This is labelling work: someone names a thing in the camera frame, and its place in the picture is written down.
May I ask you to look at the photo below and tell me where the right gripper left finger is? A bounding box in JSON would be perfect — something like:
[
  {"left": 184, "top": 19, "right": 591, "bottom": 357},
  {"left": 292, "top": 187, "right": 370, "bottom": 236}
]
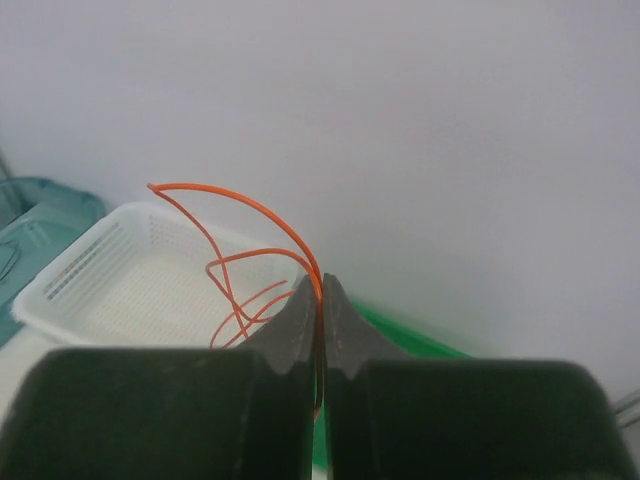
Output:
[{"left": 1, "top": 280, "right": 317, "bottom": 479}]

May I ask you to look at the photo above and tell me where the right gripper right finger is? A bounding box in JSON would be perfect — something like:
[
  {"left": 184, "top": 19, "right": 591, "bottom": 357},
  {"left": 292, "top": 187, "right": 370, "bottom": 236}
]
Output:
[{"left": 323, "top": 274, "right": 635, "bottom": 479}]

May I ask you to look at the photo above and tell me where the thin black wire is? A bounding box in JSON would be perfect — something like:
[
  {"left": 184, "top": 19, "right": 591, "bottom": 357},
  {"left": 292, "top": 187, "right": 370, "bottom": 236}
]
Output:
[{"left": 0, "top": 239, "right": 24, "bottom": 281}]

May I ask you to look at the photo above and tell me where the green plastic tray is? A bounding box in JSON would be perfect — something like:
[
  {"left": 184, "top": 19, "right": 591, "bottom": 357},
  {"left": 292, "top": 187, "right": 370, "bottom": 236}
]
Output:
[{"left": 312, "top": 302, "right": 469, "bottom": 479}]

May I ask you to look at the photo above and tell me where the white perforated plastic basket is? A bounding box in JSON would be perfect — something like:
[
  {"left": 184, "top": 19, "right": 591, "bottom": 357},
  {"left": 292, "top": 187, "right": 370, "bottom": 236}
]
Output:
[{"left": 12, "top": 203, "right": 303, "bottom": 348}]

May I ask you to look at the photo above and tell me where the translucent blue plastic bin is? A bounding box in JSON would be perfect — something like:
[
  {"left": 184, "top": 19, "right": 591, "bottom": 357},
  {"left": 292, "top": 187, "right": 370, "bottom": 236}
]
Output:
[{"left": 1, "top": 177, "right": 106, "bottom": 344}]

